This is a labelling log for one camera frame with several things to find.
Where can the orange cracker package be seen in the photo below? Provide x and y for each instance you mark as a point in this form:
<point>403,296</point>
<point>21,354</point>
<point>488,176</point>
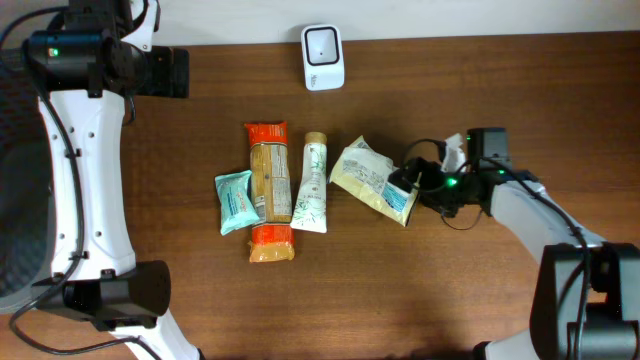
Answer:
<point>272,236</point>

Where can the white barcode scanner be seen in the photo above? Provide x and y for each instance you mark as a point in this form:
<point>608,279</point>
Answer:
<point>323,57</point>

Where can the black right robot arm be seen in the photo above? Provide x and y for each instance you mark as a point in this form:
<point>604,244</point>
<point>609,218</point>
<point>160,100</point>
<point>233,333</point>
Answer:
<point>586,300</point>

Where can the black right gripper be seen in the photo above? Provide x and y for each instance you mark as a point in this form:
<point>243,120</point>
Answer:
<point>429,189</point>

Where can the white bamboo print tube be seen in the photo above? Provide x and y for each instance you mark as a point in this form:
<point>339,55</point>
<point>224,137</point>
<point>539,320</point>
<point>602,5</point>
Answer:
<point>311,203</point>

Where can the yellow white snack bag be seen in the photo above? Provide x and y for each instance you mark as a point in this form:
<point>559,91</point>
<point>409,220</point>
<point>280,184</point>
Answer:
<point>364,173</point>

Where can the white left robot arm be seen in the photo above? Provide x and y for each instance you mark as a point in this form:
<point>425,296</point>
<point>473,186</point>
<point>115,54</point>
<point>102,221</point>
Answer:
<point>86,74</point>

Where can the teal tissue packet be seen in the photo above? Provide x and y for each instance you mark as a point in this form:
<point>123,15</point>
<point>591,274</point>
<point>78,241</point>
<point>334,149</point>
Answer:
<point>237,210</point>

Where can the grey plastic basket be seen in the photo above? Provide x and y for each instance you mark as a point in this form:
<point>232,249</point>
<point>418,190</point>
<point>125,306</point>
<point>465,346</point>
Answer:
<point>27,205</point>

